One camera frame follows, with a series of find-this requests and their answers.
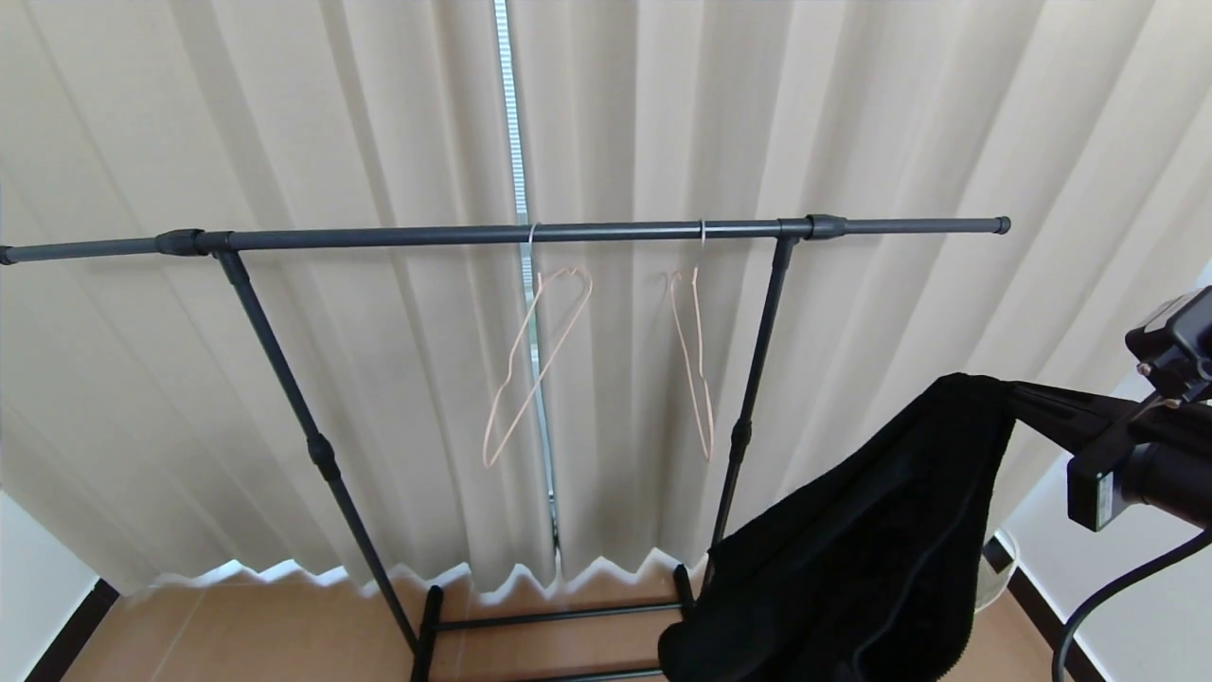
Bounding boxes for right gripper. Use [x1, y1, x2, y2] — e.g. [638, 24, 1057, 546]
[1067, 417, 1212, 533]

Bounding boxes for black shorts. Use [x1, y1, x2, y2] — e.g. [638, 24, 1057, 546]
[657, 372, 1019, 682]

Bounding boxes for pink clothes hanger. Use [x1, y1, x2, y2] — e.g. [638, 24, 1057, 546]
[663, 220, 717, 463]
[482, 224, 594, 469]

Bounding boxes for white laundry basket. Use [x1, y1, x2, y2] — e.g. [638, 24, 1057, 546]
[975, 530, 1020, 613]

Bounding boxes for black clothes rack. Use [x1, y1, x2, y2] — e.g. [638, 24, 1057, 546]
[0, 214, 1012, 682]

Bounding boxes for beige curtain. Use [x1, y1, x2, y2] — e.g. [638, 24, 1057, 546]
[0, 0, 1212, 607]

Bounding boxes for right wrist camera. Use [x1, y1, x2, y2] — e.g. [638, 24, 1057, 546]
[1125, 287, 1212, 406]

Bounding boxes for black cable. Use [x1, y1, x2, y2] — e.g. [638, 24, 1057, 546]
[1051, 529, 1212, 682]

